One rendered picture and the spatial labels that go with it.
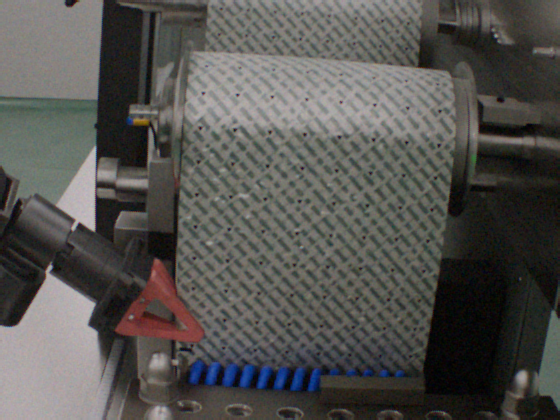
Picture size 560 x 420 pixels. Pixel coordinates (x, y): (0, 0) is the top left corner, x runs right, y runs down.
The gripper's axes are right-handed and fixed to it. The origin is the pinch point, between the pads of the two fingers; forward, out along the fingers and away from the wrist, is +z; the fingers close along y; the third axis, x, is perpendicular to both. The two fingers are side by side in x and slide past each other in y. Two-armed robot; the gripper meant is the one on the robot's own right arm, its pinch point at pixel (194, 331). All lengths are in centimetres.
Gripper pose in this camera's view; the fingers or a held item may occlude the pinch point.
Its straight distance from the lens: 89.7
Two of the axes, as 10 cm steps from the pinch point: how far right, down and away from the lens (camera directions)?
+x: 5.6, -7.9, -2.5
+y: 0.1, 3.0, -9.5
